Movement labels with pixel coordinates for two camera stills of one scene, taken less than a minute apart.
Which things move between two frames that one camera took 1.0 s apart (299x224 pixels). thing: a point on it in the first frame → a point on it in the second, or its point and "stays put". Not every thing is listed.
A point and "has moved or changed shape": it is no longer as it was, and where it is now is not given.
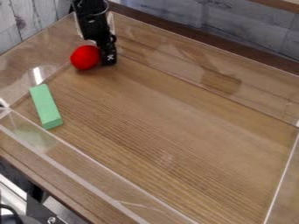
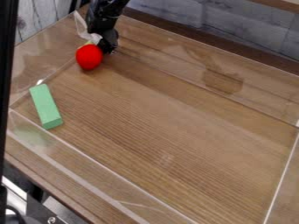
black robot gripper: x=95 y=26 → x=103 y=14
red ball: x=86 y=57 has moved or changed shape
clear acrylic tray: x=179 y=136 stays put
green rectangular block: x=47 y=111 stays put
